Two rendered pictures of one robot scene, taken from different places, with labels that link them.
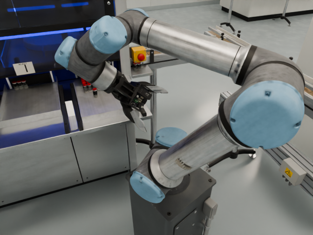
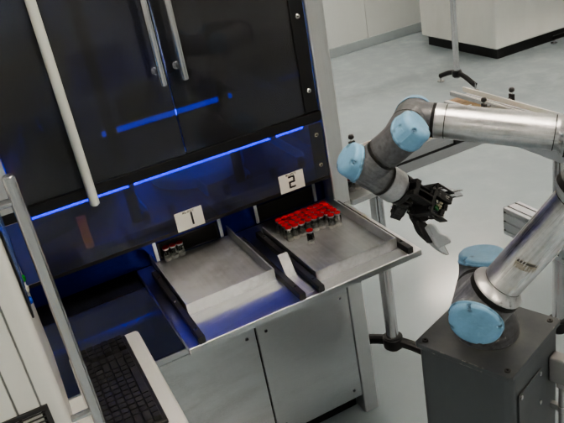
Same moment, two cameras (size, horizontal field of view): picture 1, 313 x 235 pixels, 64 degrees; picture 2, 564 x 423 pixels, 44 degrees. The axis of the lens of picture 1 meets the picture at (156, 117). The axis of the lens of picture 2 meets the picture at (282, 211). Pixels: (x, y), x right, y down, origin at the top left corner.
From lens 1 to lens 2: 0.91 m
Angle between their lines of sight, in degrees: 11
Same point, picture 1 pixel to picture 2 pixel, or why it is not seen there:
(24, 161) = (180, 398)
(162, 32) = (461, 117)
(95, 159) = (299, 378)
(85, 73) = (378, 181)
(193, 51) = (504, 129)
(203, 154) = (550, 241)
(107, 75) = (400, 180)
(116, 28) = (419, 122)
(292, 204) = not seen: outside the picture
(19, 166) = not seen: hidden behind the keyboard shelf
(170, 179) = (509, 296)
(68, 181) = not seen: outside the picture
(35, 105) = (221, 274)
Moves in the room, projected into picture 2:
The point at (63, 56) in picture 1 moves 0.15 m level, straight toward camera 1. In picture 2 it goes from (356, 165) to (400, 187)
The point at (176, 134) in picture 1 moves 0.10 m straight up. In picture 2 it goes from (488, 250) to (487, 212)
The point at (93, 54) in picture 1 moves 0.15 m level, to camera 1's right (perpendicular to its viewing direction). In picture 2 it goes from (396, 154) to (469, 140)
